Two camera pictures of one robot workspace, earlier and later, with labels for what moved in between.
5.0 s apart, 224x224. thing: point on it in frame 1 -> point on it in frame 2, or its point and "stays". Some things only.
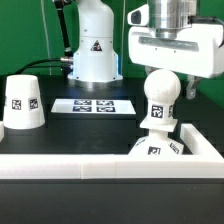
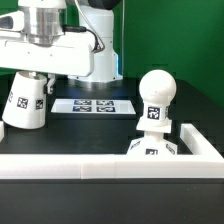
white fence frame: [205, 161] stays
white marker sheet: [100, 106] stays
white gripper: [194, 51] -> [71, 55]
